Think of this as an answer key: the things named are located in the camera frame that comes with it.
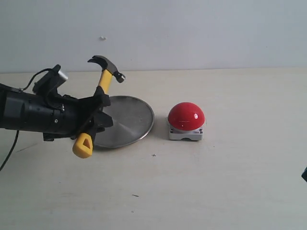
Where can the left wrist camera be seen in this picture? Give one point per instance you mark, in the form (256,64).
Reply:
(50,81)

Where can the round steel plate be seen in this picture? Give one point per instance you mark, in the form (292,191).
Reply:
(132,118)

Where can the yellow black claw hammer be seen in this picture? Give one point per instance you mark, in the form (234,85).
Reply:
(96,120)

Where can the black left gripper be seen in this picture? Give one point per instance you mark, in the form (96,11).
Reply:
(74,116)

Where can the red dome push button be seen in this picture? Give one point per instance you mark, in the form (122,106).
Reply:
(186,121)

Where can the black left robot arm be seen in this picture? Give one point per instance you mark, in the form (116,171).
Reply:
(24,111)

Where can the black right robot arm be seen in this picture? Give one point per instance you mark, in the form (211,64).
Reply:
(304,175)

